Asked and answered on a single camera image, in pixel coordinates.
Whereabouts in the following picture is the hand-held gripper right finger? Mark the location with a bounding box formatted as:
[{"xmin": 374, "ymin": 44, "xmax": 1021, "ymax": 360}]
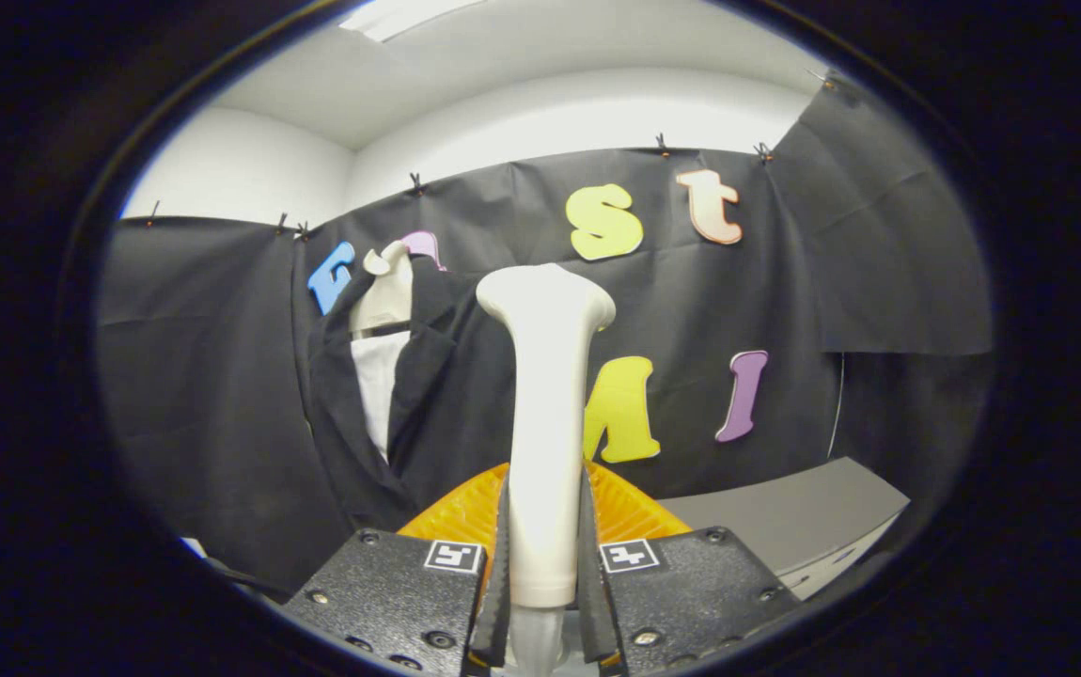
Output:
[{"xmin": 580, "ymin": 463, "xmax": 803, "ymax": 676}]

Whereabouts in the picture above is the grey cabinet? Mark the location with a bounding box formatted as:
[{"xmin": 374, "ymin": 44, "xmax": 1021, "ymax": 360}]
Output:
[{"xmin": 658, "ymin": 457, "xmax": 911, "ymax": 601}]

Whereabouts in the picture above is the thin white wall cable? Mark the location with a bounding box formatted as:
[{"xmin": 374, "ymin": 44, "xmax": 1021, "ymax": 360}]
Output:
[{"xmin": 827, "ymin": 353, "xmax": 845, "ymax": 459}]

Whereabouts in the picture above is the white mannequin torso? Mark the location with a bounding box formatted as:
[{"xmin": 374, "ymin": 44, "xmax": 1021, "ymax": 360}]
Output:
[{"xmin": 349, "ymin": 241, "xmax": 415, "ymax": 464}]

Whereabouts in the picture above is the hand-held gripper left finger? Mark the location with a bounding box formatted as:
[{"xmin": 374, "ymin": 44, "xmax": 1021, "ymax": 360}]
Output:
[{"xmin": 282, "ymin": 463, "xmax": 511, "ymax": 676}]

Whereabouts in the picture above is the black backdrop cloth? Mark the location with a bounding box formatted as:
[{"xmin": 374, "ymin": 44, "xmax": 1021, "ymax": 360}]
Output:
[{"xmin": 97, "ymin": 75, "xmax": 995, "ymax": 593}]

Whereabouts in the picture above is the black jacket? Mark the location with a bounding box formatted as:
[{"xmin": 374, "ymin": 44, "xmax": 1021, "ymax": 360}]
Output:
[{"xmin": 305, "ymin": 259, "xmax": 598, "ymax": 532}]

